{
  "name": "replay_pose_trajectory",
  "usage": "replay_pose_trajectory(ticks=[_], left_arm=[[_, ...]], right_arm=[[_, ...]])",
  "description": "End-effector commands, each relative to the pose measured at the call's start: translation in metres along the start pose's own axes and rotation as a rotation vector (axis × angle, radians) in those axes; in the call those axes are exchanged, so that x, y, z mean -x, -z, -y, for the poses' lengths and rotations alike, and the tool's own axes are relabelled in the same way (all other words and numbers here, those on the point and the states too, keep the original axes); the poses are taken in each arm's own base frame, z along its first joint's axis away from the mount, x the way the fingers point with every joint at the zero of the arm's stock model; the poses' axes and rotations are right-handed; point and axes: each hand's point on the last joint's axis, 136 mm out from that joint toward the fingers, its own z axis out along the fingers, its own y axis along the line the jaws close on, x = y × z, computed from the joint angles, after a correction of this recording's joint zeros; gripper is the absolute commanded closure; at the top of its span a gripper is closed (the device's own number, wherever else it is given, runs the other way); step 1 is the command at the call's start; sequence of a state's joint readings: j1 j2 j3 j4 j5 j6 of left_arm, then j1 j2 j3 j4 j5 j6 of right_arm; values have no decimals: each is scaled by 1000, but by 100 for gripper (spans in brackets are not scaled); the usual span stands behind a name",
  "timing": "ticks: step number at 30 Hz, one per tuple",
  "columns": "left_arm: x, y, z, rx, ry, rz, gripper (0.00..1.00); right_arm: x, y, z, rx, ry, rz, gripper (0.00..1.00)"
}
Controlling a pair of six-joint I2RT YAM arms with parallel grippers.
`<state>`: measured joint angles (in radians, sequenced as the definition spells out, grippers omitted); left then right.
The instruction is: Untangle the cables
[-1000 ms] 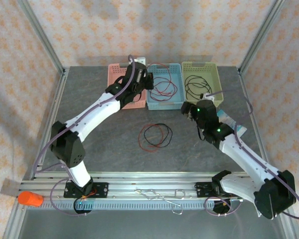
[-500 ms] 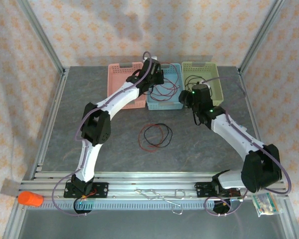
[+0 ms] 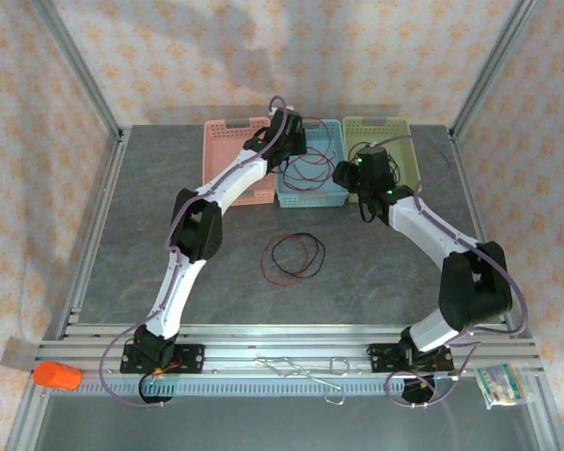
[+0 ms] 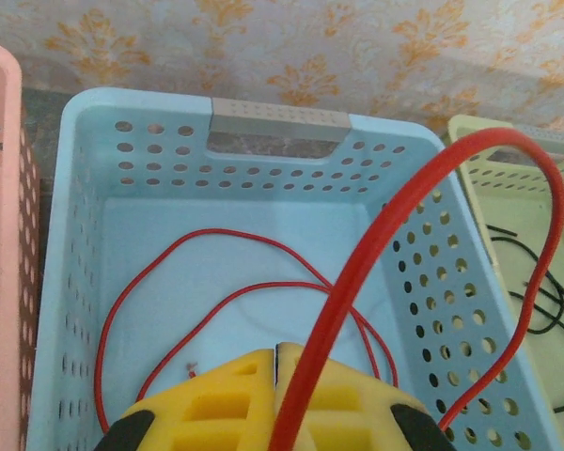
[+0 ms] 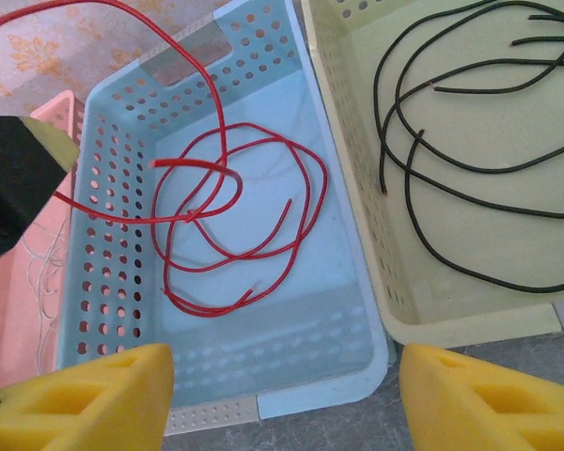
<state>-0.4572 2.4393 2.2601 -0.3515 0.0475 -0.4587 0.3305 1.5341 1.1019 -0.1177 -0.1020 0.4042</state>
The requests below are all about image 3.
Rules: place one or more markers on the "aluminium mounting rail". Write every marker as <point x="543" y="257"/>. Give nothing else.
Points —
<point x="282" y="338"/>

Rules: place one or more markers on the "aluminium frame post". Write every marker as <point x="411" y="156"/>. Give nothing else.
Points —
<point x="81" y="66"/>
<point x="493" y="66"/>

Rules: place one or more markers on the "pink plastic basket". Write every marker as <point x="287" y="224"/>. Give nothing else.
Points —
<point x="221" y="150"/>

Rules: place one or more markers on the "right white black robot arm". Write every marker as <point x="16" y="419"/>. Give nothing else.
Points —
<point x="432" y="230"/>

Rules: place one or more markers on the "aluminium side rail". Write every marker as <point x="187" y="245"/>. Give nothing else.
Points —
<point x="104" y="202"/>
<point x="465" y="174"/>

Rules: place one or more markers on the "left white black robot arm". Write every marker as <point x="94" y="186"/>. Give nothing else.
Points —
<point x="178" y="291"/>

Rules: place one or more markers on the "green plastic basket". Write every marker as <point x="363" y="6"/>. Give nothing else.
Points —
<point x="404" y="155"/>

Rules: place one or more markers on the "small packet at rail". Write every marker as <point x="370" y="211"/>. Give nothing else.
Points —
<point x="503" y="385"/>

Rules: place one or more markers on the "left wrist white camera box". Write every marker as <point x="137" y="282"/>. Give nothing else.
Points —
<point x="282" y="110"/>

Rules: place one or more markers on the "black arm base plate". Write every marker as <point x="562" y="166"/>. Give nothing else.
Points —
<point x="378" y="357"/>
<point x="192" y="359"/>

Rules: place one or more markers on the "orange plastic cylinder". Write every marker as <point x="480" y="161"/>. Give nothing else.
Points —
<point x="56" y="376"/>

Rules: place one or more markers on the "blue plastic basket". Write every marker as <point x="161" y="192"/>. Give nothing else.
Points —
<point x="310" y="197"/>

